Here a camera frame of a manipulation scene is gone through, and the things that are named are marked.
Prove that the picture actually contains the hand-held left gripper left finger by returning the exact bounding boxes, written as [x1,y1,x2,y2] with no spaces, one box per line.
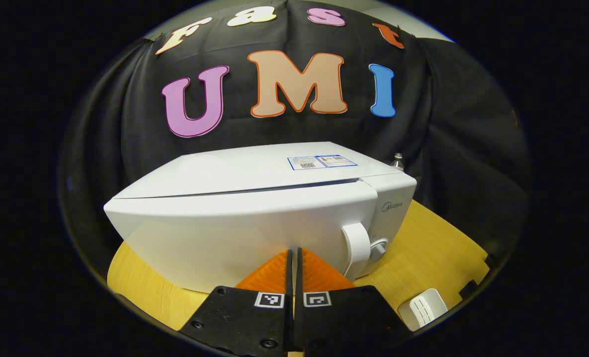
[178,248,294,357]

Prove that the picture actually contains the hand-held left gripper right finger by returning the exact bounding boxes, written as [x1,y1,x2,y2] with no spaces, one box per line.
[294,248,414,357]

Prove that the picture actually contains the white microwave oven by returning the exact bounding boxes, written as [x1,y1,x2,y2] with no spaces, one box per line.
[103,141,418,294]

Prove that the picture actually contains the white sandwich holder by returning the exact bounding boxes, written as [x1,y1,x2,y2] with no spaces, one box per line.
[397,289,449,332]

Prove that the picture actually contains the black backdrop cloth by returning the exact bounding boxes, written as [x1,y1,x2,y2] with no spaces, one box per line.
[59,0,530,278]

